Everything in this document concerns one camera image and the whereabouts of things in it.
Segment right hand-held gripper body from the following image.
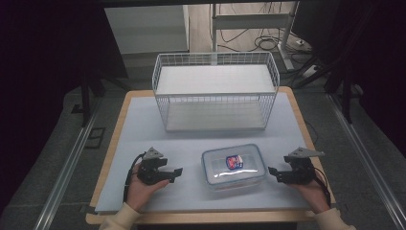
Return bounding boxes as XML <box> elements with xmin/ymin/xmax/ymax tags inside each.
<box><xmin>283</xmin><ymin>146</ymin><xmax>326</xmax><ymax>186</ymax></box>

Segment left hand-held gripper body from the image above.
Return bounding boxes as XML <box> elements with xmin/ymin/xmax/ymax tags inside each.
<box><xmin>137</xmin><ymin>147</ymin><xmax>169</xmax><ymax>187</ymax></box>

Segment clear plastic food container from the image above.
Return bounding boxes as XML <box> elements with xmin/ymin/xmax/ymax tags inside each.
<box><xmin>200</xmin><ymin>143</ymin><xmax>269</xmax><ymax>193</ymax></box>

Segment white wire shelf rack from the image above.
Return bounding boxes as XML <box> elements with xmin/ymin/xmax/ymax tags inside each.
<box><xmin>151</xmin><ymin>51</ymin><xmax>282</xmax><ymax>133</ymax></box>

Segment person's left hand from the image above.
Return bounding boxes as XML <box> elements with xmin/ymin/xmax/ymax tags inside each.
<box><xmin>126</xmin><ymin>163</ymin><xmax>170</xmax><ymax>214</ymax></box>

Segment person's right hand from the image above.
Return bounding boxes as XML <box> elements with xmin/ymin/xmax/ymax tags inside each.
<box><xmin>294</xmin><ymin>169</ymin><xmax>331</xmax><ymax>215</ymax></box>

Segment light blue table mat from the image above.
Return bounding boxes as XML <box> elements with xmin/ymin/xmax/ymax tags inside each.
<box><xmin>94</xmin><ymin>91</ymin><xmax>313</xmax><ymax>215</ymax></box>

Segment wooden table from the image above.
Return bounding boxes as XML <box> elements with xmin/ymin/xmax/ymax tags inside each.
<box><xmin>84</xmin><ymin>85</ymin><xmax>337</xmax><ymax>225</ymax></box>

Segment black floor plate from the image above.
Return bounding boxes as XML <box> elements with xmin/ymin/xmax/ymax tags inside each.
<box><xmin>83</xmin><ymin>126</ymin><xmax>106</xmax><ymax>150</ymax></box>

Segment black metal stand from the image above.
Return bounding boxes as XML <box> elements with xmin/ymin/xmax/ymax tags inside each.
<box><xmin>71</xmin><ymin>71</ymin><xmax>107</xmax><ymax>128</ymax></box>
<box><xmin>293</xmin><ymin>56</ymin><xmax>365</xmax><ymax>125</ymax></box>

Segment white power strip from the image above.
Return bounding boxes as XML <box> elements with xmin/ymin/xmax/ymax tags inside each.
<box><xmin>301</xmin><ymin>64</ymin><xmax>321</xmax><ymax>80</ymax></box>

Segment dark curtain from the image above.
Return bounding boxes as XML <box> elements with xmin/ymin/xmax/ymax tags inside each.
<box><xmin>0</xmin><ymin>0</ymin><xmax>128</xmax><ymax>212</ymax></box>
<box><xmin>291</xmin><ymin>0</ymin><xmax>406</xmax><ymax>157</ymax></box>

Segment white cabinet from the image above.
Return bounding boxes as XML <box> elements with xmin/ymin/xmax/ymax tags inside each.
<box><xmin>103</xmin><ymin>4</ymin><xmax>191</xmax><ymax>55</ymax></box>

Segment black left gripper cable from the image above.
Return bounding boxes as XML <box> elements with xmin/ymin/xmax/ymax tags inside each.
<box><xmin>123</xmin><ymin>151</ymin><xmax>147</xmax><ymax>203</ymax></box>

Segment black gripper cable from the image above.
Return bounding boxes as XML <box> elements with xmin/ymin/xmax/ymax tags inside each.
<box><xmin>123</xmin><ymin>151</ymin><xmax>147</xmax><ymax>203</ymax></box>
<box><xmin>313</xmin><ymin>167</ymin><xmax>332</xmax><ymax>207</ymax></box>

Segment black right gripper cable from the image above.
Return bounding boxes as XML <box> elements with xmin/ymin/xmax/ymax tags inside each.
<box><xmin>313</xmin><ymin>167</ymin><xmax>332</xmax><ymax>207</ymax></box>

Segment aluminium floor rail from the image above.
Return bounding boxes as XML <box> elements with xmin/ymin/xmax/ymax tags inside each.
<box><xmin>327</xmin><ymin>93</ymin><xmax>406</xmax><ymax>230</ymax></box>
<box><xmin>33</xmin><ymin>99</ymin><xmax>103</xmax><ymax>230</ymax></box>

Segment black floor cables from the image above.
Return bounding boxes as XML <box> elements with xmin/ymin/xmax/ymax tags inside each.
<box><xmin>217</xmin><ymin>2</ymin><xmax>317</xmax><ymax>65</ymax></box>

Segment grey metal desk frame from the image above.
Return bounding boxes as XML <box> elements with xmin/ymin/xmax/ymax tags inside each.
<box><xmin>210</xmin><ymin>1</ymin><xmax>302</xmax><ymax>72</ymax></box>

